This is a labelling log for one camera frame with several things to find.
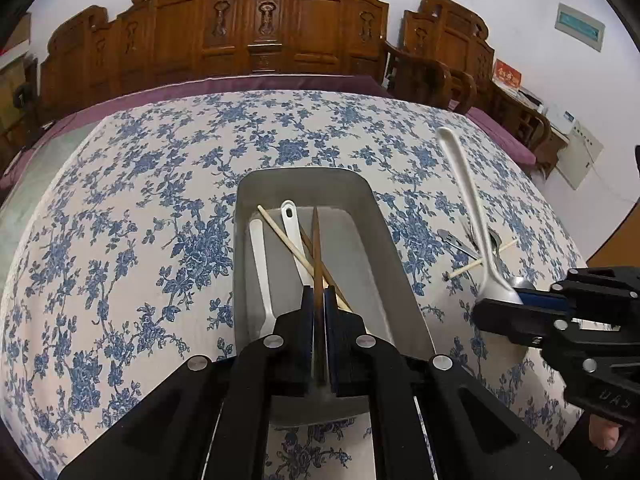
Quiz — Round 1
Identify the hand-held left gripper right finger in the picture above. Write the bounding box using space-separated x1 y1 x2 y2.
322 285 583 480

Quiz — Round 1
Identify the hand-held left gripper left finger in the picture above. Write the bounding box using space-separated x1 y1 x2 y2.
57 285 321 480

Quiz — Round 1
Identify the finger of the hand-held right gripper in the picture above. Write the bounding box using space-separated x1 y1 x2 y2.
522 267 640 314
472 299 572 347

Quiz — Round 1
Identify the dark brown chopstick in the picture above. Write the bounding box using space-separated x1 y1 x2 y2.
298 226 354 312
310 206 329 391

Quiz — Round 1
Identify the metal tray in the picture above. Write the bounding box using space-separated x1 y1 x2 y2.
231 167 435 428

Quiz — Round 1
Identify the white plastic spoon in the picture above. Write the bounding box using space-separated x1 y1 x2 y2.
248 218 279 337

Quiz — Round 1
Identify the light wooden chopstick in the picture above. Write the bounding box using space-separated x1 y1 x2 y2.
446 239 519 279
257 204 368 333

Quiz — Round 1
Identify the white spatula with hole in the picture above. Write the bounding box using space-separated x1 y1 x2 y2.
279 199 316 288

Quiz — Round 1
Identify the person's right hand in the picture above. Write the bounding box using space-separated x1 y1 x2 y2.
589 409 632 457

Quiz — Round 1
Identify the metal fork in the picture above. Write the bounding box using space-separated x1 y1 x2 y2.
436 228 481 261

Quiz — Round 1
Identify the wooden side table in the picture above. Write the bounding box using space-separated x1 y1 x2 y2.
545 127 569 181

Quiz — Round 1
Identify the white radiator panel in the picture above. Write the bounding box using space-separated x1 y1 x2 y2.
555 120 606 191

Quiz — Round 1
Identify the purple armchair cushion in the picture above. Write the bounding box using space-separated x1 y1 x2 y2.
465 106 538 168

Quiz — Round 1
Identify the white device box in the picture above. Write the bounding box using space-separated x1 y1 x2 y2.
547 105 576 133

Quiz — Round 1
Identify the blue floral tablecloth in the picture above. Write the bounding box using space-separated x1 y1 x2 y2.
0 89 588 480

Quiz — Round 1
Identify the red box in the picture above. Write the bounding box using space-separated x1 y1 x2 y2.
493 59 522 86

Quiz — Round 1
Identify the carved wooden armchair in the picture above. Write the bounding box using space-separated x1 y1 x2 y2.
382 0 553 178

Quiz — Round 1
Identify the carved wooden sofa bench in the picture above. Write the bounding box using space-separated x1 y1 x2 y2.
37 0 391 126

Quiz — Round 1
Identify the white wall panel box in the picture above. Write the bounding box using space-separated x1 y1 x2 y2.
554 2 606 52

